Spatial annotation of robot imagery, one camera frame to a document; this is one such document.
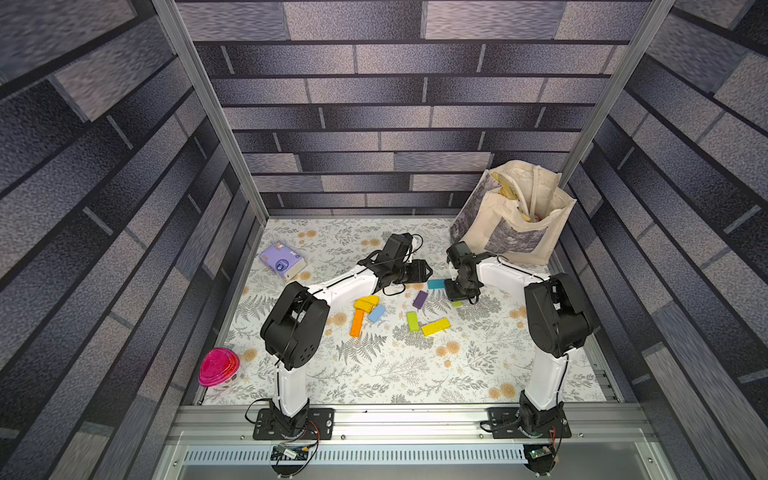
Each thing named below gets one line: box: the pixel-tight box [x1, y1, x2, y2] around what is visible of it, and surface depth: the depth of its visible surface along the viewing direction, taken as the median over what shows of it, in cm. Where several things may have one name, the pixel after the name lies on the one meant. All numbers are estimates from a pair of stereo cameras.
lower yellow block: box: [354, 300, 373, 314], surface depth 96 cm
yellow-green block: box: [421, 318, 451, 337], surface depth 92 cm
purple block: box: [412, 290, 429, 310], surface depth 99 cm
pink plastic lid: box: [198, 348, 240, 387], surface depth 75 cm
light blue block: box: [368, 304, 386, 323], surface depth 95 cm
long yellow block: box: [353, 294, 380, 312], surface depth 97 cm
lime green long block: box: [406, 311, 420, 332], surface depth 94 cm
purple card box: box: [259, 241, 308, 283], surface depth 102 cm
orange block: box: [350, 309, 365, 338], surface depth 94 cm
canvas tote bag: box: [450, 160, 577, 266], surface depth 97 cm
